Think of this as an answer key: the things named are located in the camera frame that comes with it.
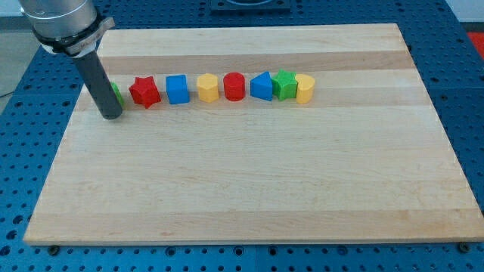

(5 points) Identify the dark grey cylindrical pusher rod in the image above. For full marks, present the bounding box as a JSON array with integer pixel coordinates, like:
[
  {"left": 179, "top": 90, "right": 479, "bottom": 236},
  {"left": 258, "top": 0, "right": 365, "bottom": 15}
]
[{"left": 73, "top": 51, "right": 123, "bottom": 120}]

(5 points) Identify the grey flange mount plate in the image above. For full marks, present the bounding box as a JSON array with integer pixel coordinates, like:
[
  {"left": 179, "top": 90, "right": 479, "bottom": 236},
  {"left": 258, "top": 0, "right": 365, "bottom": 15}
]
[{"left": 33, "top": 16, "right": 115, "bottom": 57}]

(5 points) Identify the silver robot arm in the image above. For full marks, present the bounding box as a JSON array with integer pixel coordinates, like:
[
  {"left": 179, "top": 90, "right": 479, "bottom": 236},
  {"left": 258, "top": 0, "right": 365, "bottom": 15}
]
[{"left": 19, "top": 0, "right": 123, "bottom": 119}]

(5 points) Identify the blue cube block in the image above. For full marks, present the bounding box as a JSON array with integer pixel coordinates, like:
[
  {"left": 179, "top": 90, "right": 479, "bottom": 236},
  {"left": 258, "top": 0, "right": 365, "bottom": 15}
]
[{"left": 166, "top": 75, "right": 190, "bottom": 104}]

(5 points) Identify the red star block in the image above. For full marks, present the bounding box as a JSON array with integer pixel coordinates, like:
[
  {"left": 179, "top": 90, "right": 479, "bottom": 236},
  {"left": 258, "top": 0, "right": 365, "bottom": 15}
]
[{"left": 129, "top": 76, "right": 162, "bottom": 109}]

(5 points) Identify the yellow hexagon block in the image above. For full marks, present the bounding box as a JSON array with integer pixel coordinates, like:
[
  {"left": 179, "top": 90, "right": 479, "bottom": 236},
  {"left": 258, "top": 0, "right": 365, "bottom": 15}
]
[{"left": 197, "top": 73, "right": 219, "bottom": 103}]

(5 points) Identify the red cylinder block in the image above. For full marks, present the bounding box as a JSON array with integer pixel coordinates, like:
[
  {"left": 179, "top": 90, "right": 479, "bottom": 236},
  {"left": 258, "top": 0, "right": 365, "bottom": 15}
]
[{"left": 223, "top": 72, "right": 246, "bottom": 101}]

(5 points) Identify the blue triangle block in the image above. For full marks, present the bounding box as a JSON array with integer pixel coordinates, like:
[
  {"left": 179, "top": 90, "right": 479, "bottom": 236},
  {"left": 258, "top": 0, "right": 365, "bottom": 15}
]
[{"left": 250, "top": 72, "right": 273, "bottom": 101}]

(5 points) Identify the green star block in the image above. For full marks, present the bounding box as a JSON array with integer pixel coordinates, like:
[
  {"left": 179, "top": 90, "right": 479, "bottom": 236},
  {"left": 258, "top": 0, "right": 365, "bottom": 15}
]
[{"left": 271, "top": 69, "right": 298, "bottom": 100}]

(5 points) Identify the yellow heart block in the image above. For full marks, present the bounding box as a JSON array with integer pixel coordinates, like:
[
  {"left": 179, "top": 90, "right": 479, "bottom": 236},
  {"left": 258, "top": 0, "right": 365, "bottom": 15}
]
[{"left": 295, "top": 74, "right": 315, "bottom": 104}]

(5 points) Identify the wooden board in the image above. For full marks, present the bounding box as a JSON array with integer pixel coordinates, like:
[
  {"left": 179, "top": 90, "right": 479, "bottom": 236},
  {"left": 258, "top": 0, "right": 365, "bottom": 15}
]
[{"left": 24, "top": 23, "right": 483, "bottom": 246}]

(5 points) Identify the red object at right edge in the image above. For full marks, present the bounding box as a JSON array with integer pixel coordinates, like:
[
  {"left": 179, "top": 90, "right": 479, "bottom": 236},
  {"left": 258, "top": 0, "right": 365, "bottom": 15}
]
[{"left": 467, "top": 32, "right": 484, "bottom": 58}]

